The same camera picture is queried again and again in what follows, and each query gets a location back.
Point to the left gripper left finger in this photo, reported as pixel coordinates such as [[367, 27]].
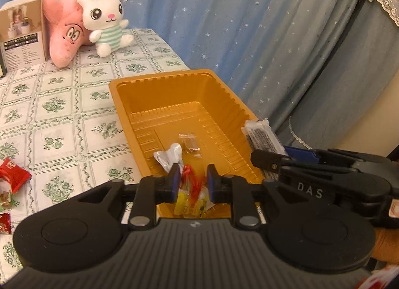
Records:
[[150, 192]]

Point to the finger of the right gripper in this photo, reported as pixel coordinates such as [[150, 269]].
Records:
[[290, 165], [332, 156]]

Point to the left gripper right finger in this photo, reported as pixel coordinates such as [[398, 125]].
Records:
[[235, 191]]

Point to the dark seaweed snack packet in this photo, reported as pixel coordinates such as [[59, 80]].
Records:
[[263, 139]]

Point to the yellow candy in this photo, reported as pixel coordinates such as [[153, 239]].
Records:
[[188, 207]]

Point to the silver foil snack packet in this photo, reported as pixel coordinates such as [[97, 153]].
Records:
[[171, 156]]

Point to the red square candy packet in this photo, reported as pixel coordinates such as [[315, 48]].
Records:
[[15, 175]]

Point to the green brown candy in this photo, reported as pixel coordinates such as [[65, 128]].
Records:
[[7, 202]]

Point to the right hand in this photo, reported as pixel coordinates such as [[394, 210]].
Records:
[[386, 247]]

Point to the red twisted candy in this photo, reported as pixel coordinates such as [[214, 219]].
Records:
[[192, 180]]

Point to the orange plastic tray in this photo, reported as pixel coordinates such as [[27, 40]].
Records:
[[154, 109]]

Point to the grey lace-trimmed curtain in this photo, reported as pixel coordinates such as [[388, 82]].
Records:
[[360, 67]]

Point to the floral green white tablecloth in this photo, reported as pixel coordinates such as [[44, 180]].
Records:
[[62, 126]]

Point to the blue star curtain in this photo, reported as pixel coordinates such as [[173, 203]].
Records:
[[268, 51]]

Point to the dark red candy packet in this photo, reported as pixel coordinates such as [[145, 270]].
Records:
[[5, 223]]

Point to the white bunny plush toy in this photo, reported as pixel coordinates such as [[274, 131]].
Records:
[[104, 19]]

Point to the white green flat box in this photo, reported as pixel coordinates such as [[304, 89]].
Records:
[[2, 66]]

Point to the pink star plush toy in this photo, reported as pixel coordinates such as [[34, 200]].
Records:
[[66, 30]]

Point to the brown white product box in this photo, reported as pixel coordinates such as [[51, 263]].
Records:
[[24, 40]]

